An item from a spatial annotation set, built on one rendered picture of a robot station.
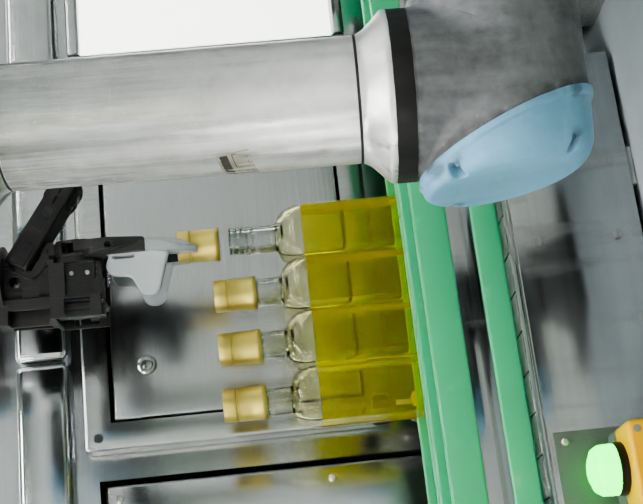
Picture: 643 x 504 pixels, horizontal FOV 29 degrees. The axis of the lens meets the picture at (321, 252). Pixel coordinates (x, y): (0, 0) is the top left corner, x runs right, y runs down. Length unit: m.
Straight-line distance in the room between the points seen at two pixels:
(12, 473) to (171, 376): 0.20
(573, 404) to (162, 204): 0.57
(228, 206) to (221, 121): 0.67
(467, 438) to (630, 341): 0.17
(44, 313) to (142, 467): 0.22
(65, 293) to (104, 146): 0.49
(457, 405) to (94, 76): 0.49
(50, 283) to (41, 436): 0.20
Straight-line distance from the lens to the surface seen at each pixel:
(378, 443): 1.42
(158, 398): 1.41
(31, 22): 1.61
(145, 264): 1.29
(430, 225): 1.19
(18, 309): 1.32
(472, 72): 0.79
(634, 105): 1.22
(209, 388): 1.41
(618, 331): 1.17
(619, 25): 1.25
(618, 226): 1.20
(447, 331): 1.16
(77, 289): 1.30
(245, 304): 1.29
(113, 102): 0.81
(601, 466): 1.08
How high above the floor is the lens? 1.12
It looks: 3 degrees down
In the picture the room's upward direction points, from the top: 95 degrees counter-clockwise
